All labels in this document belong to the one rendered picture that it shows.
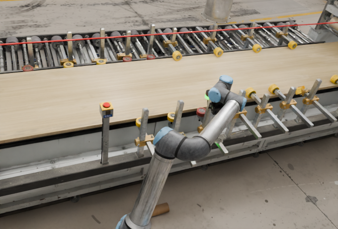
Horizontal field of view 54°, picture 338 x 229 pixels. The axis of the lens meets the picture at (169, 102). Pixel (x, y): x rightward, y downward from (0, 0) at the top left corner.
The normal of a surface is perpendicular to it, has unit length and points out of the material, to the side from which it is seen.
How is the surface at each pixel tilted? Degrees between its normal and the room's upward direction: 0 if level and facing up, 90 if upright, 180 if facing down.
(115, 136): 90
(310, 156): 0
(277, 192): 0
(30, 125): 0
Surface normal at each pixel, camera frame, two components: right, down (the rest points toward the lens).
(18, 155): 0.38, 0.62
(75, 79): 0.14, -0.77
